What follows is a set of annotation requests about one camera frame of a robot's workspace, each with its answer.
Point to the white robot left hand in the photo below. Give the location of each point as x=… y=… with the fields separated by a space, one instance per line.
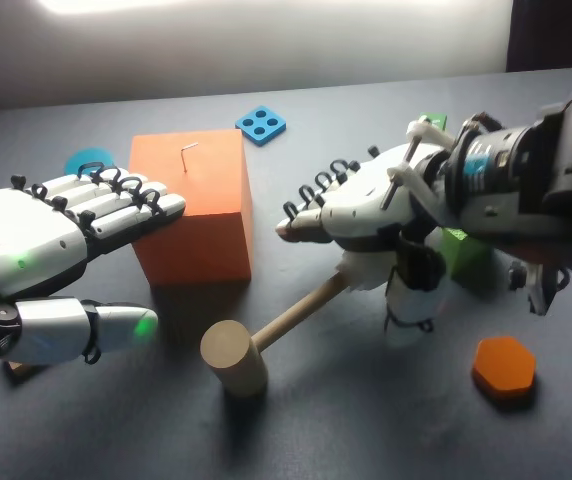
x=16 y=230

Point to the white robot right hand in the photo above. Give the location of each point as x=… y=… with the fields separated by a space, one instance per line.
x=366 y=200

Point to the wooden mallet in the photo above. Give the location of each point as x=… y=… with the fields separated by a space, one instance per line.
x=291 y=320

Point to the large orange foam cube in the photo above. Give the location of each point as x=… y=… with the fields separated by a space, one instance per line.
x=206 y=245

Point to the thin metal nail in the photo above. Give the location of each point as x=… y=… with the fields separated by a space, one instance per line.
x=186 y=160

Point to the blue round disc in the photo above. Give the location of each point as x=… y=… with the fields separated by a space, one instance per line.
x=86 y=157

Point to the small green cube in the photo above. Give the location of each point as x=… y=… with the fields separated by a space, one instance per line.
x=438 y=120

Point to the blue square block, four holes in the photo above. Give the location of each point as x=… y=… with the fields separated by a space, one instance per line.
x=261 y=122

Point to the tan wooden rectangular block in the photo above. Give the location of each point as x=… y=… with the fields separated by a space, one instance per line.
x=18 y=369

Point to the orange hexagon block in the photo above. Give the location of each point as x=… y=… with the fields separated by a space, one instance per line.
x=503 y=365

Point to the large green textured cube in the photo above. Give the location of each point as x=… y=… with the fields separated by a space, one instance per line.
x=466 y=255

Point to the grey table cloth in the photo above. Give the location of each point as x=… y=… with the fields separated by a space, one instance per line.
x=366 y=425

